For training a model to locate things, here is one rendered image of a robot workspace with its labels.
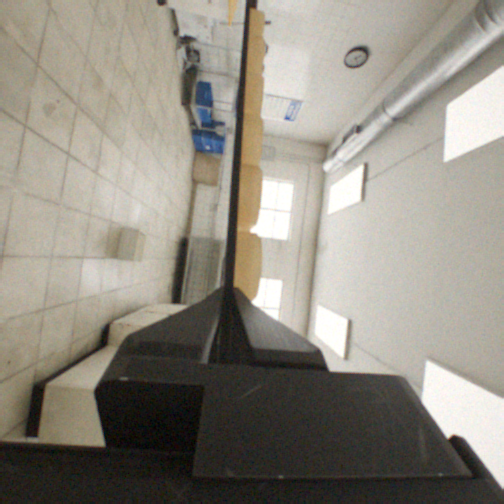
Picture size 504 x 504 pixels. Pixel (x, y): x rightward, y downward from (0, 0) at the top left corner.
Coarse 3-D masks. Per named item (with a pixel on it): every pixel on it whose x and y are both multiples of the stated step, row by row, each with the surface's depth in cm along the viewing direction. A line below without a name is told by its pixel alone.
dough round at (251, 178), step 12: (252, 168) 17; (240, 180) 17; (252, 180) 17; (240, 192) 17; (252, 192) 17; (240, 204) 17; (252, 204) 17; (240, 216) 17; (252, 216) 17; (252, 228) 19
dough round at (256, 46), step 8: (256, 40) 23; (264, 40) 23; (248, 48) 22; (256, 48) 22; (264, 48) 23; (248, 56) 23; (256, 56) 23; (248, 64) 23; (256, 64) 23; (256, 72) 23
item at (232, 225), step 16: (256, 0) 27; (240, 64) 21; (240, 80) 17; (240, 96) 17; (240, 112) 16; (240, 128) 15; (240, 144) 15; (240, 160) 14; (224, 272) 18; (224, 288) 12; (224, 304) 11; (224, 320) 11; (224, 336) 11; (224, 352) 11
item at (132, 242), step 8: (128, 232) 213; (136, 232) 214; (120, 240) 211; (128, 240) 212; (136, 240) 212; (144, 240) 233; (120, 248) 210; (128, 248) 210; (136, 248) 231; (144, 248) 232; (120, 256) 208; (128, 256) 209; (136, 256) 230
